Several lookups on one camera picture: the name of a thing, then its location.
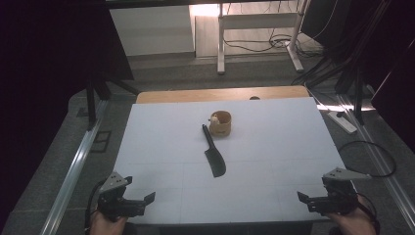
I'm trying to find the white desk frame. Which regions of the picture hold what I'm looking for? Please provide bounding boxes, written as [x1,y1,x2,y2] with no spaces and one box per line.
[216,0,311,75]

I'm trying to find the white cabinet panel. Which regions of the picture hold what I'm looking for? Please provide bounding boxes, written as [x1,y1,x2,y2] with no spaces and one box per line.
[109,4,196,57]

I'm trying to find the brown wooden cup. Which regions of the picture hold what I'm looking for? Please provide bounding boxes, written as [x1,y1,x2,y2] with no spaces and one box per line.
[208,110,233,138]

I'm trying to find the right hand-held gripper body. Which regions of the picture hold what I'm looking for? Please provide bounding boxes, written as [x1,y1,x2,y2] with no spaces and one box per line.
[305,166,373,216]

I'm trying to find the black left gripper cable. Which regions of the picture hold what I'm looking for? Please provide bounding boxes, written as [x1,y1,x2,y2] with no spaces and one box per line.
[84,180,106,230]

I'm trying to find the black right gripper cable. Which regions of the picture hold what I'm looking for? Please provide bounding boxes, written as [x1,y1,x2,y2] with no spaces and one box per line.
[356,191,382,235]

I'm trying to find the black curtain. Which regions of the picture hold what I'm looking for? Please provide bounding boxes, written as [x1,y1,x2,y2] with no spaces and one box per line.
[0,0,135,226]

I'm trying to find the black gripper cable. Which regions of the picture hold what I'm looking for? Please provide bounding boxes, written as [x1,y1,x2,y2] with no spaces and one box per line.
[84,180,106,230]
[356,191,382,235]

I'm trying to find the black floor cables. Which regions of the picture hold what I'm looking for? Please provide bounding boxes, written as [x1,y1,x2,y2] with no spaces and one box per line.
[222,30,325,59]

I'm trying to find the white foam board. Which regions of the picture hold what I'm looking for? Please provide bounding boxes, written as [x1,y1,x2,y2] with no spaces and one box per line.
[112,96,346,226]

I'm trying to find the black looped floor cable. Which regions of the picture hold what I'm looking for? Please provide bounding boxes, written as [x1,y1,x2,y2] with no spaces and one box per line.
[337,139,398,179]

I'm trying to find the person's right hand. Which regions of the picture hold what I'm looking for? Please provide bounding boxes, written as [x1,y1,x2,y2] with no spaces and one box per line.
[326,195,379,235]

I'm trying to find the black kitchen knife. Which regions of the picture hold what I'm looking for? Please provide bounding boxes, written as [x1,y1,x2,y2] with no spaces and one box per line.
[201,123,227,179]

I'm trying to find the person's left hand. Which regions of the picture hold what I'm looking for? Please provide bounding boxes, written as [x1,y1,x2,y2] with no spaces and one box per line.
[88,210,128,235]

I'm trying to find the black tripod stand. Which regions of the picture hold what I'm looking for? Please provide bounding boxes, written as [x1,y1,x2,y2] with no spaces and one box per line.
[291,0,392,127]

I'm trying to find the aluminium rail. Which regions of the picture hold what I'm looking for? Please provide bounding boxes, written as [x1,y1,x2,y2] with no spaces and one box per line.
[39,99,110,235]
[336,93,415,231]

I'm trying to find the black metal stand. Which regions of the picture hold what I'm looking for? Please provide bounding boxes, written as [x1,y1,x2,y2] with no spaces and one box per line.
[84,77,142,132]

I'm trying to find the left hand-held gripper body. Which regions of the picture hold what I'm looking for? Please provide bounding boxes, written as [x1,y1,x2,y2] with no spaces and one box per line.
[97,170,147,222]

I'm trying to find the white power strip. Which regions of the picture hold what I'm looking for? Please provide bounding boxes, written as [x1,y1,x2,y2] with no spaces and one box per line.
[327,110,358,135]

